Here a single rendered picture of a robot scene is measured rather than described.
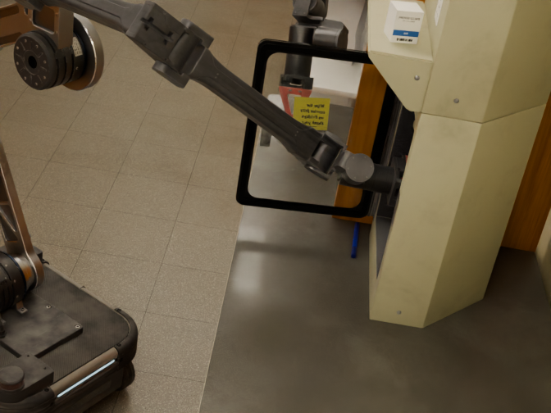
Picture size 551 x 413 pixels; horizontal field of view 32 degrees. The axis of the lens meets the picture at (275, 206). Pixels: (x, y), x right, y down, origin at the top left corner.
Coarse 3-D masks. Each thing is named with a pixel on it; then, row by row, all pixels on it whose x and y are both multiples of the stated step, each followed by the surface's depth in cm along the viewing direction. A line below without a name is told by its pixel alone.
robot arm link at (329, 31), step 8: (296, 0) 204; (304, 0) 204; (296, 8) 204; (304, 8) 203; (296, 16) 204; (304, 16) 203; (312, 16) 203; (320, 24) 203; (328, 24) 202; (336, 24) 202; (320, 32) 201; (328, 32) 201; (336, 32) 200; (344, 32) 202; (320, 40) 201; (328, 40) 200; (336, 40) 199; (344, 40) 203
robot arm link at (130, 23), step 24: (24, 0) 186; (48, 0) 185; (72, 0) 178; (96, 0) 175; (120, 0) 173; (120, 24) 170; (144, 24) 167; (168, 24) 170; (144, 48) 170; (168, 48) 171; (192, 48) 174
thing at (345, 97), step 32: (288, 64) 196; (320, 64) 196; (352, 64) 197; (288, 96) 200; (320, 96) 200; (352, 96) 200; (384, 96) 201; (320, 128) 204; (352, 128) 204; (256, 160) 208; (288, 160) 208; (256, 192) 212; (288, 192) 213; (320, 192) 213; (352, 192) 213
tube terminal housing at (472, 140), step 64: (448, 0) 160; (512, 0) 157; (448, 64) 164; (512, 64) 166; (448, 128) 170; (512, 128) 177; (448, 192) 176; (512, 192) 190; (384, 256) 186; (448, 256) 185; (384, 320) 193
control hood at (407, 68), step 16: (368, 0) 187; (384, 0) 188; (400, 0) 189; (416, 0) 191; (368, 16) 179; (384, 16) 180; (368, 32) 172; (368, 48) 165; (384, 48) 165; (400, 48) 166; (416, 48) 168; (384, 64) 165; (400, 64) 164; (416, 64) 164; (432, 64) 164; (400, 80) 166; (416, 80) 166; (400, 96) 167; (416, 96) 167
